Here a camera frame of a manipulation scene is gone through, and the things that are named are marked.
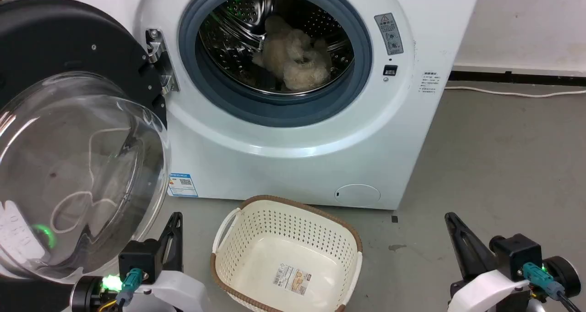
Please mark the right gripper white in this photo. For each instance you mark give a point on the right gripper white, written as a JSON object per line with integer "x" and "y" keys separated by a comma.
{"x": 485, "y": 293}

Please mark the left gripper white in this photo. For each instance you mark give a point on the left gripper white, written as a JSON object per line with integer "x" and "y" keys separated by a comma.
{"x": 176, "y": 293}

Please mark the washer door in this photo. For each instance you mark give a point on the washer door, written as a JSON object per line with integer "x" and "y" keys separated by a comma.
{"x": 50, "y": 41}

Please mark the white front-load washing machine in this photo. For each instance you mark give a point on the white front-load washing machine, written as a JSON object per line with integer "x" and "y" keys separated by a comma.
{"x": 284, "y": 165}

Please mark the metal door hinge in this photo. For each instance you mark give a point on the metal door hinge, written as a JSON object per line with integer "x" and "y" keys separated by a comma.
{"x": 161, "y": 60}

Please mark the black door latch socket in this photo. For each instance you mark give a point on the black door latch socket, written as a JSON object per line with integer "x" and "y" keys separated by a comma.
{"x": 389, "y": 70}

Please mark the blue energy label sticker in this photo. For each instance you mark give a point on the blue energy label sticker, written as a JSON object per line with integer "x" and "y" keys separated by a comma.
{"x": 183, "y": 185}

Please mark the cream plastic laundry basket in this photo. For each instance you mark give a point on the cream plastic laundry basket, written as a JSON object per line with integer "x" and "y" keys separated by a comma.
{"x": 284, "y": 257}

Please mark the paper label in basket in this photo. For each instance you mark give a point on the paper label in basket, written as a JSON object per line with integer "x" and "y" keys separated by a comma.
{"x": 290, "y": 278}

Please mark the round drain filter cover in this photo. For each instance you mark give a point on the round drain filter cover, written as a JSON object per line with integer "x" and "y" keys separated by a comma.
{"x": 357, "y": 195}

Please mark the small text sticker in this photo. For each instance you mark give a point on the small text sticker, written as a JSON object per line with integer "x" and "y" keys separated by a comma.
{"x": 430, "y": 82}

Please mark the black baseboard strip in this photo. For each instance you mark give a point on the black baseboard strip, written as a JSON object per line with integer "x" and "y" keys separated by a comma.
{"x": 517, "y": 78}

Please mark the stainless steel drum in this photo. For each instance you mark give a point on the stainless steel drum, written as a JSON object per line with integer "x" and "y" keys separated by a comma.
{"x": 229, "y": 32}

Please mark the beige plush toy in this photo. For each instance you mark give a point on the beige plush toy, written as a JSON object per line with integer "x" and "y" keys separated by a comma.
{"x": 297, "y": 57}

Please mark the grey warning sticker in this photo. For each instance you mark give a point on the grey warning sticker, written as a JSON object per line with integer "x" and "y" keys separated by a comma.
{"x": 389, "y": 33}

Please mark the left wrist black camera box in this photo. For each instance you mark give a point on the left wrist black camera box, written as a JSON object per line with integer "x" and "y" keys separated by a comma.
{"x": 139, "y": 259}

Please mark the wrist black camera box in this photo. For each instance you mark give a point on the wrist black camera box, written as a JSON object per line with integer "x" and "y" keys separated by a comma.
{"x": 515, "y": 254}
{"x": 139, "y": 259}

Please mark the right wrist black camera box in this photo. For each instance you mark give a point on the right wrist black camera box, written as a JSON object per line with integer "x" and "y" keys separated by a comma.
{"x": 515, "y": 254}

